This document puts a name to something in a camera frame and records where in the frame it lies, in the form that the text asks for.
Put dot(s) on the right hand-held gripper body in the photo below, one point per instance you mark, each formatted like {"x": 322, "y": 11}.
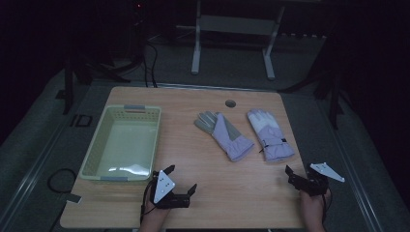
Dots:
{"x": 314, "y": 185}

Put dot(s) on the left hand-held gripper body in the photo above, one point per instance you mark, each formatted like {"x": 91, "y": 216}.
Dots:
{"x": 163, "y": 187}

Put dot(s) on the lavender and white glove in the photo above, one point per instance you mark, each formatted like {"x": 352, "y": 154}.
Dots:
{"x": 270, "y": 135}

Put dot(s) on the pale green plastic basket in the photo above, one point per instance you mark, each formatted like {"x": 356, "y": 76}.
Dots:
{"x": 125, "y": 146}

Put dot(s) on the lavender glove with grey palm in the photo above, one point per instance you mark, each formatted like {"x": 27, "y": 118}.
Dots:
{"x": 227, "y": 138}

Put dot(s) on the person's right hand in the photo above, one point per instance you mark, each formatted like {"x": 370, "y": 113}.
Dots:
{"x": 314, "y": 206}

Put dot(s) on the person's left hand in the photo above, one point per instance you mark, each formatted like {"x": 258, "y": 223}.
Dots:
{"x": 154, "y": 213}

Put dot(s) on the black metal stand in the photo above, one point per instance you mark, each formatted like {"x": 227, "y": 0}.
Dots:
{"x": 333, "y": 100}

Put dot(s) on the black tripod stand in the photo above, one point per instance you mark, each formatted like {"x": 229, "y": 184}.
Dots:
{"x": 68, "y": 87}

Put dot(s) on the white metal stand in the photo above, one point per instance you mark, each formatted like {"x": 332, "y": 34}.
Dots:
{"x": 233, "y": 25}

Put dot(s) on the black rectangular floor frame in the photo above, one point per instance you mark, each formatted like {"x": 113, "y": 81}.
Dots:
{"x": 72, "y": 121}

